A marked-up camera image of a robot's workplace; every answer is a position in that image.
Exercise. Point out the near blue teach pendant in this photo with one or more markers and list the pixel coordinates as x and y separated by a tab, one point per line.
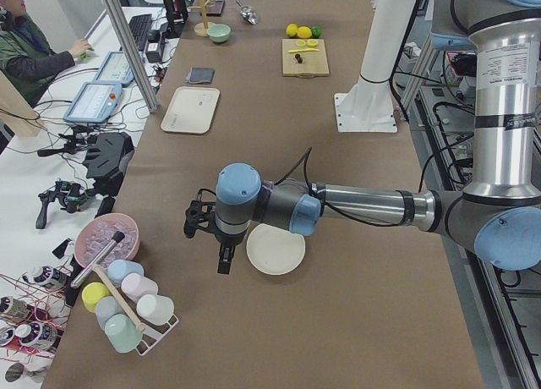
94	103

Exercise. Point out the whole yellow lemon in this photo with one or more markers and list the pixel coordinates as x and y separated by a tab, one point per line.
304	32
291	30

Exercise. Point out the mint plastic cup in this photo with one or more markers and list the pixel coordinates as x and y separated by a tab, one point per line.
122	333

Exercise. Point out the pink bowl with ice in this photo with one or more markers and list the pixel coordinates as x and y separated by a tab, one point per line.
99	232

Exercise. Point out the cream rectangular tray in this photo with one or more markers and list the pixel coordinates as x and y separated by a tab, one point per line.
191	110

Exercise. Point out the wooden cutting board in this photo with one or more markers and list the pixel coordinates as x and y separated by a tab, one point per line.
315	64

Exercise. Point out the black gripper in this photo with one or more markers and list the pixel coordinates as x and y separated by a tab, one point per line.
227	240

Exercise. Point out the far blue teach pendant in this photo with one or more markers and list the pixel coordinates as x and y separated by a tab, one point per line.
115	67

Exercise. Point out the yellow plastic knife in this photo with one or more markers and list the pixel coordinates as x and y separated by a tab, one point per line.
306	49

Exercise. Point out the black keyboard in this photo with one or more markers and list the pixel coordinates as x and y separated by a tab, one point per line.
139	26

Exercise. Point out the aluminium frame post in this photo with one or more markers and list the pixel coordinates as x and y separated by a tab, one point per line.
120	26

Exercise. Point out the yellow plastic cup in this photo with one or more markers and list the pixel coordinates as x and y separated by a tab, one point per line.
92	293

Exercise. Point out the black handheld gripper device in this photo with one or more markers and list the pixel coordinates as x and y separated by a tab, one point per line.
70	195

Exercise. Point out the metal scoop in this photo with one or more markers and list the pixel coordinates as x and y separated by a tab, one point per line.
248	13

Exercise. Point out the green lime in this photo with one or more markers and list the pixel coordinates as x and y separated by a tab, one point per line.
316	32

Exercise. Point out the round cream plate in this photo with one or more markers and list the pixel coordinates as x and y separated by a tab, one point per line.
274	251

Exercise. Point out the wooden cup tree stand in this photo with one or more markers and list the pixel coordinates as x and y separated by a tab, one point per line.
201	29

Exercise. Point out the mint green bowl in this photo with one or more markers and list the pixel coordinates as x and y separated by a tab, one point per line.
219	33

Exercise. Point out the pink plastic cup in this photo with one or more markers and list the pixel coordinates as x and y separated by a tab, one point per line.
135	286

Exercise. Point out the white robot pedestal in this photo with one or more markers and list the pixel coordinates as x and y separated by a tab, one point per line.
368	106

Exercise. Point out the person in green vest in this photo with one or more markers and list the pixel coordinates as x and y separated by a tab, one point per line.
27	58

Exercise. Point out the blue teach pendant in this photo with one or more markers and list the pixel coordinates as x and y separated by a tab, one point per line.
94	103
115	67

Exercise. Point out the metal muddler stick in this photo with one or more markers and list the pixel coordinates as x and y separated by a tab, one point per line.
109	247

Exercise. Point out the white plastic cup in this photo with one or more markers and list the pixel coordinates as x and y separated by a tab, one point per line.
156	309

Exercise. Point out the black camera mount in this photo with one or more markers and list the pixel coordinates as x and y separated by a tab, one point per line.
107	156

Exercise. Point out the blue plastic cup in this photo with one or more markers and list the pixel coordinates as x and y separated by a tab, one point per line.
119	269

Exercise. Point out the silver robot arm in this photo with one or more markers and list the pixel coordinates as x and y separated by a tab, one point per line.
496	216

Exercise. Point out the white cup rack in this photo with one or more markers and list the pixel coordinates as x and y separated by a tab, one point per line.
152	334

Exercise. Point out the grey plastic cup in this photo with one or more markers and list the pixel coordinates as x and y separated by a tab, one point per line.
105	309

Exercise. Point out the grey folded cloth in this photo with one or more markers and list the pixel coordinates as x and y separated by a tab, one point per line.
198	75

